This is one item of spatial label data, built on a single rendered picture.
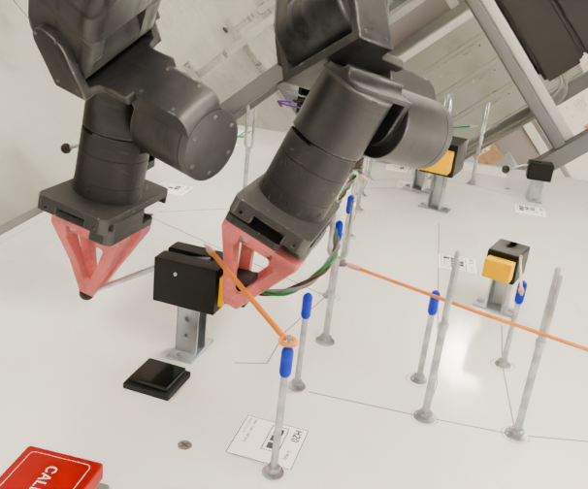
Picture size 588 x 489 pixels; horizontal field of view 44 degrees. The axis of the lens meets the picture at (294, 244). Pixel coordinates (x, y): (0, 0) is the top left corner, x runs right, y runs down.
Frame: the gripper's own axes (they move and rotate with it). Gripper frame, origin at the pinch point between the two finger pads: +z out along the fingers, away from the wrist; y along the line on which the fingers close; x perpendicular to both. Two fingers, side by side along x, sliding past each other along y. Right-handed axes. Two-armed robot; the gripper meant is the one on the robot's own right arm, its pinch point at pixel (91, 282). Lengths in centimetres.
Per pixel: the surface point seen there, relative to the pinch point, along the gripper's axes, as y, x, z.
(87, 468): -20.4, -13.5, -1.8
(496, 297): 25.6, -34.2, -2.5
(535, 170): 72, -35, -7
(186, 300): -1.8, -9.9, -3.5
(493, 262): 21.3, -32.3, -7.7
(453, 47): 717, 54, 50
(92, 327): -0.7, -1.2, 3.9
